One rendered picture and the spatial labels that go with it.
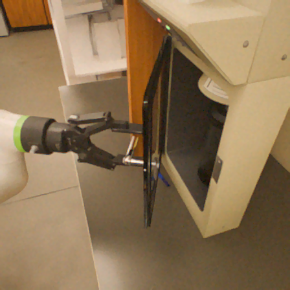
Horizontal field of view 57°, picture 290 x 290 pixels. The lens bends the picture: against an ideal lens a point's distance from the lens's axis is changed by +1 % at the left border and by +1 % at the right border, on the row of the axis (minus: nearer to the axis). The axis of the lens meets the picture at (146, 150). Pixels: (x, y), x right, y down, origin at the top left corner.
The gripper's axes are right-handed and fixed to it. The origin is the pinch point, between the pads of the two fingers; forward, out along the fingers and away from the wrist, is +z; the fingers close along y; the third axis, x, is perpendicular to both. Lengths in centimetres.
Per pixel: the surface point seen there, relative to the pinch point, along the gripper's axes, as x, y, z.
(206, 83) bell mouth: 7.3, 13.8, 14.9
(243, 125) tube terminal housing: -5.6, 12.6, 21.6
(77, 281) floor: 10, -120, -39
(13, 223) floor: 40, -120, -97
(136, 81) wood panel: 23.0, 4.7, -3.5
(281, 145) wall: 34, -22, 48
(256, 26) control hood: -6.9, 29.9, 19.0
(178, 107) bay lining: 20.0, -1.0, 9.3
